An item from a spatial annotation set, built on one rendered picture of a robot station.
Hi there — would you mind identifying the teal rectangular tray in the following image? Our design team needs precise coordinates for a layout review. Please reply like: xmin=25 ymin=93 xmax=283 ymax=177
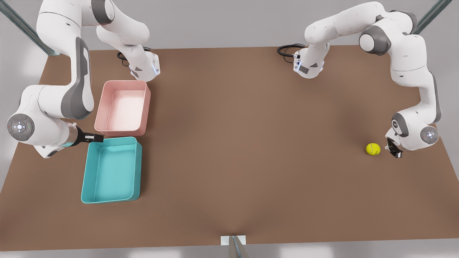
xmin=81 ymin=137 xmax=143 ymax=204

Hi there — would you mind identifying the pink rectangular tray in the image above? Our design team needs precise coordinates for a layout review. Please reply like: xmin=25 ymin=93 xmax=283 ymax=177
xmin=94 ymin=80 xmax=151 ymax=137

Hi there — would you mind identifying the black cable loop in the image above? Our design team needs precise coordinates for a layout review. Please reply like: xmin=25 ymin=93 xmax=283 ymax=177
xmin=117 ymin=47 xmax=152 ymax=67
xmin=277 ymin=44 xmax=307 ymax=64

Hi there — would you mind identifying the silver frame post with foot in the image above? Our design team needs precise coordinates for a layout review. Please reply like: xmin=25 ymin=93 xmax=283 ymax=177
xmin=221 ymin=235 xmax=250 ymax=258

